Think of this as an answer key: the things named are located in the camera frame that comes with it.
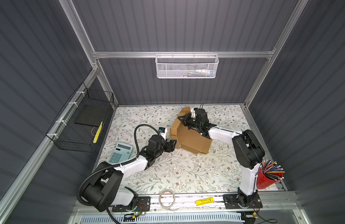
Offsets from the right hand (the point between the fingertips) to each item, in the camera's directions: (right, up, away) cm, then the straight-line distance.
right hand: (178, 116), depth 89 cm
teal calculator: (-38, -24, +2) cm, 45 cm away
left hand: (-3, -16, -4) cm, 16 cm away
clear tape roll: (-4, -49, -16) cm, 52 cm away
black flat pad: (-49, +1, -13) cm, 51 cm away
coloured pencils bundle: (+50, -29, -17) cm, 60 cm away
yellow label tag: (+13, -45, -16) cm, 50 cm away
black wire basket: (-52, -4, -17) cm, 55 cm away
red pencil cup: (+43, -33, -19) cm, 58 cm away
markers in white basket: (+15, +30, +3) cm, 33 cm away
